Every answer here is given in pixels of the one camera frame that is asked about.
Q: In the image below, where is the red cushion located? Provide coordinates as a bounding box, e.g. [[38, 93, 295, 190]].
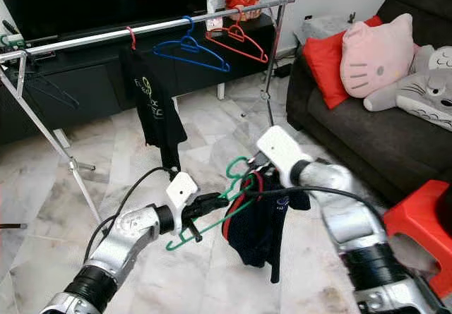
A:
[[302, 16, 382, 110]]

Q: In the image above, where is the green plastic hanger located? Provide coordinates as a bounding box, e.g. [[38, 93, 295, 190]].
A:
[[165, 155, 257, 253]]

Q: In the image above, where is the white pink tissue pack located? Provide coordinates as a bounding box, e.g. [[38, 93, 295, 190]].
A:
[[205, 0, 223, 31]]

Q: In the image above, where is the black television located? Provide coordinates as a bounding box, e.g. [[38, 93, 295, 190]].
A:
[[0, 0, 209, 40]]

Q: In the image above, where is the pink cat face pillow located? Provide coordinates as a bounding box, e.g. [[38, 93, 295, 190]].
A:
[[340, 13, 419, 99]]

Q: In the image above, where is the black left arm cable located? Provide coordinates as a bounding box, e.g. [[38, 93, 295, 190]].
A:
[[85, 164, 179, 262]]

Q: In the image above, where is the grey Totoro plush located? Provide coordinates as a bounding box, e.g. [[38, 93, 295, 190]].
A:
[[364, 67, 452, 131]]

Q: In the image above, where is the red plastic hanger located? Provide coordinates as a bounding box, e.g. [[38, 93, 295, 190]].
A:
[[126, 26, 138, 51], [205, 7, 270, 64]]

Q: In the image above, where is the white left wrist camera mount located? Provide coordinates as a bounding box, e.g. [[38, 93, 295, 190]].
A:
[[166, 171, 200, 215]]

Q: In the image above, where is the blue plastic hanger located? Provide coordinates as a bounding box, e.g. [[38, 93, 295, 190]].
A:
[[153, 16, 232, 73]]

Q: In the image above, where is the black logo t-shirt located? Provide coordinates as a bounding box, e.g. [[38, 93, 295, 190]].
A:
[[119, 46, 190, 172]]

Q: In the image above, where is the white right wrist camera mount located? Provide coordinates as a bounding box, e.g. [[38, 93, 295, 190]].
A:
[[256, 125, 313, 186]]

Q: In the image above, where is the red plastic stool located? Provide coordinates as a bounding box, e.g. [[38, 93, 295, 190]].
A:
[[383, 179, 452, 301]]

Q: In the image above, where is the dark grey sofa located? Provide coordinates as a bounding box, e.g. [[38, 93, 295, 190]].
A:
[[286, 0, 452, 205]]

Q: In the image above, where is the black plastic hanger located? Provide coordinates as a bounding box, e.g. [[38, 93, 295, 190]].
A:
[[23, 60, 81, 110]]

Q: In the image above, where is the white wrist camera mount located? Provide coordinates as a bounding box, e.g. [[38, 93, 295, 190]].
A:
[[166, 171, 200, 215], [256, 125, 313, 186]]

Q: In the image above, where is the black TV cabinet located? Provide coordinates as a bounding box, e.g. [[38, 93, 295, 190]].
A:
[[0, 11, 276, 149]]

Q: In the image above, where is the silver clothes rack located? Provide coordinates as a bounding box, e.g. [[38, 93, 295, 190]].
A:
[[0, 0, 297, 227]]

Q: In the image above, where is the green circuit board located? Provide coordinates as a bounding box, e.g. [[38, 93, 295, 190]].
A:
[[0, 32, 23, 50]]

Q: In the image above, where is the navy red-striped garment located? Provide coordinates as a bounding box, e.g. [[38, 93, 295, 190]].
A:
[[220, 171, 311, 284]]

